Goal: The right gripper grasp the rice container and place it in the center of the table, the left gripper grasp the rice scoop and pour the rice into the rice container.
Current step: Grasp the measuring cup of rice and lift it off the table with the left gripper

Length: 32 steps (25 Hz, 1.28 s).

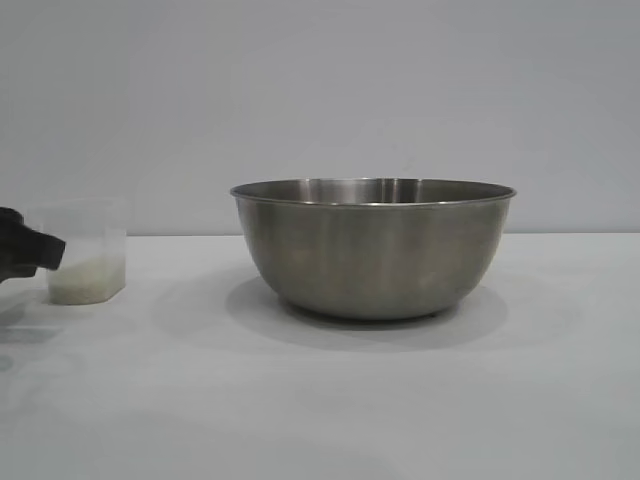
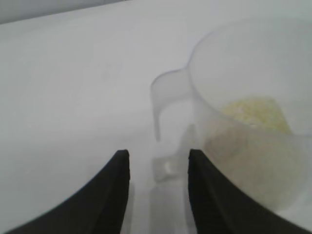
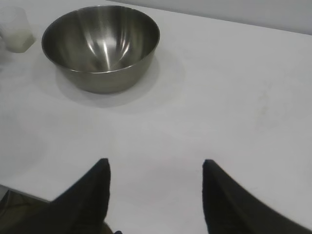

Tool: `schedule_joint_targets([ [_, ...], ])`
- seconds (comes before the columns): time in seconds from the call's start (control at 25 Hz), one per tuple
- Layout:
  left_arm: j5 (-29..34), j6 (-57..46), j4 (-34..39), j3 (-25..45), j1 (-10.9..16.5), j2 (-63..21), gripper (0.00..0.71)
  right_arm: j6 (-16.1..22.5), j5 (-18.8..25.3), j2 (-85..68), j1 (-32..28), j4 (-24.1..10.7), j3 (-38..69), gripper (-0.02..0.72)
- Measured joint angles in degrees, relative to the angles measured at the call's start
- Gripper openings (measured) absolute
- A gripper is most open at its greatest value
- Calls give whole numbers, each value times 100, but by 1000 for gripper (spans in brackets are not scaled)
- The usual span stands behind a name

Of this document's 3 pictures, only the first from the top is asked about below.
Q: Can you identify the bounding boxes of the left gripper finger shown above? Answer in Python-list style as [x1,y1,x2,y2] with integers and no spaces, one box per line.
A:
[0,206,68,274]
[0,269,39,286]

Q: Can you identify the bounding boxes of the clear plastic measuring cup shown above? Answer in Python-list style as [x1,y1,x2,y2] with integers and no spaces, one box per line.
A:
[27,196,129,305]

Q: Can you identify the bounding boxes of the stainless steel mixing bowl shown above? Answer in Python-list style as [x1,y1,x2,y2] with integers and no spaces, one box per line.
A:
[229,176,518,321]

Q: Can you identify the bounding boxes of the white rice grains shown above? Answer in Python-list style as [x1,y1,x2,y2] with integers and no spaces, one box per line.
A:
[48,253,126,305]

